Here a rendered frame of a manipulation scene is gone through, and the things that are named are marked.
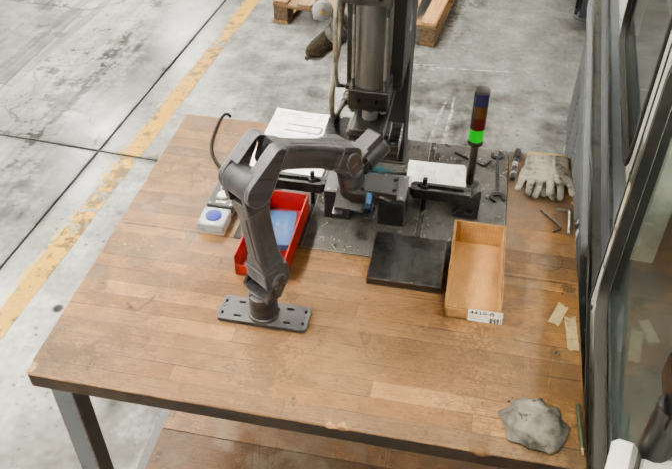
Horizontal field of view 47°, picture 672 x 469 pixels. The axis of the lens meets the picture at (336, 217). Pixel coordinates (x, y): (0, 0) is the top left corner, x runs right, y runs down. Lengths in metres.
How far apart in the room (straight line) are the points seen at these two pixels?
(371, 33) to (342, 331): 0.63
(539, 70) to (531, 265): 2.70
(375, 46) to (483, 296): 0.60
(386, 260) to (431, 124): 2.17
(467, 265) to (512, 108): 2.34
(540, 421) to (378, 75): 0.78
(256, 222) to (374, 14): 0.49
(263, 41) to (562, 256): 3.05
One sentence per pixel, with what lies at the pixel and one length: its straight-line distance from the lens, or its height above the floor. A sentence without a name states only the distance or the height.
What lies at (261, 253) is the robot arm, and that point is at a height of 1.11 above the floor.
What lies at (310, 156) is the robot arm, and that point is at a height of 1.28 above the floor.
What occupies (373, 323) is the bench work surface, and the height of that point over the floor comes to 0.90.
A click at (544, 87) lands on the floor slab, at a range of 4.33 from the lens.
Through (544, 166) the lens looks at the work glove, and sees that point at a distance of 2.15.
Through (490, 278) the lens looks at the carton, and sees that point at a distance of 1.82.
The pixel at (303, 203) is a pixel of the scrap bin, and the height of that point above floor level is 0.93.
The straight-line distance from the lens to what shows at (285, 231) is 1.90.
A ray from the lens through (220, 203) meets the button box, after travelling 1.96.
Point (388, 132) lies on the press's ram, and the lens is 1.80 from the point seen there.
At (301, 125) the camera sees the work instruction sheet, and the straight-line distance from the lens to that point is 2.27.
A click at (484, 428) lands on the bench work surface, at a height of 0.90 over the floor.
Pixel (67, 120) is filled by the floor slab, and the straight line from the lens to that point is 4.14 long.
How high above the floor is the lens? 2.17
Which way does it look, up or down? 41 degrees down
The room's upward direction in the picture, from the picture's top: straight up
